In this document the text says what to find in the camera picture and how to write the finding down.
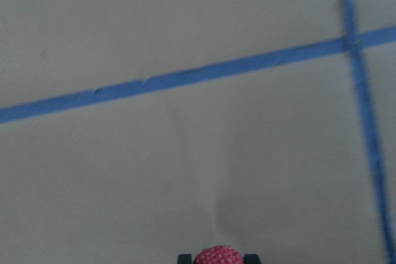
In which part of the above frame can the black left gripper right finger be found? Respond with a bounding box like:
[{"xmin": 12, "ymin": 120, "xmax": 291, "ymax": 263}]
[{"xmin": 243, "ymin": 250, "xmax": 260, "ymax": 264}]

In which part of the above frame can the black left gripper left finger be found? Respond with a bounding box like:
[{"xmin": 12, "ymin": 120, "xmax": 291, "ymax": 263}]
[{"xmin": 177, "ymin": 250, "xmax": 194, "ymax": 264}]

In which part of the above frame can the red strawberry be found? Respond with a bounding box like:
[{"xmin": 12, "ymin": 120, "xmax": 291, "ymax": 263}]
[{"xmin": 193, "ymin": 245, "xmax": 244, "ymax": 264}]

